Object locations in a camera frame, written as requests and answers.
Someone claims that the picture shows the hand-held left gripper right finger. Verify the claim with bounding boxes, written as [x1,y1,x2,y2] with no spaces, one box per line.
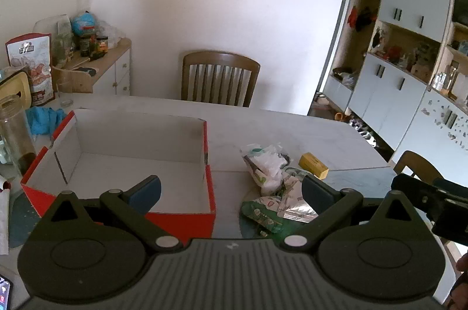
[283,175,426,254]

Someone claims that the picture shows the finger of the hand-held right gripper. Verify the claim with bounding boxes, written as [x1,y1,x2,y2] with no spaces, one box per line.
[391,174,445,221]

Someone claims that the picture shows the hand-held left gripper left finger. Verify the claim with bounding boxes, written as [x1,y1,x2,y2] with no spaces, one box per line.
[42,175,183,254]

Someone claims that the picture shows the silver foil packet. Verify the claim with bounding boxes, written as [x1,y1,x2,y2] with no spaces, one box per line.
[280,167,319,223]

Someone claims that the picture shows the yellow cardboard box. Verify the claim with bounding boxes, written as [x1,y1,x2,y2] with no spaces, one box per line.
[299,152,330,180]

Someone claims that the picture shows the white plastic bag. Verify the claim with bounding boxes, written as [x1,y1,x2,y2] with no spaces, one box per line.
[240,144,293,197]

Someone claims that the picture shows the red cardboard box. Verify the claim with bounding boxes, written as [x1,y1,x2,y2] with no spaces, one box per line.
[20,109,217,247]

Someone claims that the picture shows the green snack packet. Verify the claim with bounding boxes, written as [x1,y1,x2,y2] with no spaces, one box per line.
[240,196,293,235]

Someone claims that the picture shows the person's right hand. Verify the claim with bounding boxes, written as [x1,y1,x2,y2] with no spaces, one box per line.
[451,252,468,309]

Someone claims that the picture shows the white shoes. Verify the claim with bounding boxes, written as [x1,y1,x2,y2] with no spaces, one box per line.
[349,118,377,147]

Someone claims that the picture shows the white wooden sideboard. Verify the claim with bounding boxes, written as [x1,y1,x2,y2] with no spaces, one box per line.
[51,37,132,97]

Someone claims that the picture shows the blue cloth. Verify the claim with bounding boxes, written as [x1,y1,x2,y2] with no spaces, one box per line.
[25,106,68,136]

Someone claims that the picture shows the drinking glass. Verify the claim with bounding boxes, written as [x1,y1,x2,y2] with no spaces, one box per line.
[56,76,74,106]

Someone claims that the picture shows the wooden storage box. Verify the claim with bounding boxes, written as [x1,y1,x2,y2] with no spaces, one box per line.
[51,65,96,93]

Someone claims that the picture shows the tall glass jar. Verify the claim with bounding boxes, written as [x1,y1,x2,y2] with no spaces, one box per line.
[0,94,37,176]

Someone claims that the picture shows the wooden slat-back chair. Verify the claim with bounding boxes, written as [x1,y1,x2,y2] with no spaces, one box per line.
[181,50,261,108]

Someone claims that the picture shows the dark jar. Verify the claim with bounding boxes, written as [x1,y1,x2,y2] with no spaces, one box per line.
[79,36,96,58]

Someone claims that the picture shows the crumpled clear plastic bag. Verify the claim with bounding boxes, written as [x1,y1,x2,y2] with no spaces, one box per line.
[97,19,123,48]

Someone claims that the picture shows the yellow rimmed tray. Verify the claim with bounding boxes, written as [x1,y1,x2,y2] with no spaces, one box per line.
[0,70,32,113]

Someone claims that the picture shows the red and white snack bag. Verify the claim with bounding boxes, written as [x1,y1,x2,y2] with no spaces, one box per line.
[5,33,56,107]

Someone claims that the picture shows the black hanging cloth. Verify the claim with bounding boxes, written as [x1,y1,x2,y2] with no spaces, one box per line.
[356,8,377,33]

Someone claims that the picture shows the smartphone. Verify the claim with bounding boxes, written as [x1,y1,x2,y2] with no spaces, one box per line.
[0,273,13,310]

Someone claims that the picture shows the blue globe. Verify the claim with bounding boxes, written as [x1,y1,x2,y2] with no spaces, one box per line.
[70,12,96,36]

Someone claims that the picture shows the white wall cabinet unit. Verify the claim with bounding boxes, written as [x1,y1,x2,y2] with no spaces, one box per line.
[324,0,468,179]

